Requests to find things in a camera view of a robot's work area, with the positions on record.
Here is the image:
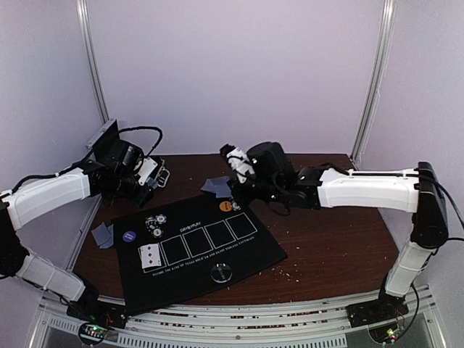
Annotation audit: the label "poker chip pile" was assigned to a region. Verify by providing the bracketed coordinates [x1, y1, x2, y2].
[145, 214, 167, 239]
[232, 202, 241, 211]

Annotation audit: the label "purple small blind button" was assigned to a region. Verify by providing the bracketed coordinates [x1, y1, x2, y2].
[123, 231, 136, 243]

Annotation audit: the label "orange big blind button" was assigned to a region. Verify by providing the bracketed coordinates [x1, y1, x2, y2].
[219, 201, 233, 212]

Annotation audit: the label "three of diamonds card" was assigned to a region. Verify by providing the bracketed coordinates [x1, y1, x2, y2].
[138, 244, 162, 270]

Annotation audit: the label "black dealer button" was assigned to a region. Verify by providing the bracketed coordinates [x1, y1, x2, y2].
[210, 262, 233, 283]

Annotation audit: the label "grey playing card deck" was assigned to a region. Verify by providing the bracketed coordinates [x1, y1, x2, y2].
[145, 177, 158, 189]

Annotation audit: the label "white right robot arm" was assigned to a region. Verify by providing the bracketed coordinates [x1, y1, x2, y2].
[226, 155, 449, 320]

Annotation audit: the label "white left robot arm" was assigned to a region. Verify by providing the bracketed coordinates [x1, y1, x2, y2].
[1, 168, 156, 322]

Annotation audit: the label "aluminium poker chip case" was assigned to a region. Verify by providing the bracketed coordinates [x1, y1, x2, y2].
[85, 118, 171, 204]

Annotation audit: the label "black poker play mat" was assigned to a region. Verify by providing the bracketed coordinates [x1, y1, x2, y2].
[112, 194, 287, 315]

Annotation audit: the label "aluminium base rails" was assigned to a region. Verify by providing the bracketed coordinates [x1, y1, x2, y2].
[26, 286, 450, 347]

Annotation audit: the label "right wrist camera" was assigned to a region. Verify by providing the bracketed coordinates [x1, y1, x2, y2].
[246, 141, 294, 179]

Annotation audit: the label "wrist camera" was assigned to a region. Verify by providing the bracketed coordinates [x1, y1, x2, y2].
[105, 139, 143, 175]
[246, 141, 294, 179]

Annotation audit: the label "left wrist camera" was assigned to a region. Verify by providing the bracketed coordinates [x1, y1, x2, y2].
[105, 139, 143, 175]

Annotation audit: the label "right aluminium frame post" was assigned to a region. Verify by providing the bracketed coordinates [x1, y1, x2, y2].
[350, 0, 397, 167]

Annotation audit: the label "aluminium frame post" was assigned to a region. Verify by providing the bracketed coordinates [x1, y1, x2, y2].
[76, 0, 109, 124]
[350, 0, 397, 167]

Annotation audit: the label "left aluminium frame post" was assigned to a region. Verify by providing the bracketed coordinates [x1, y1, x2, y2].
[76, 0, 109, 124]

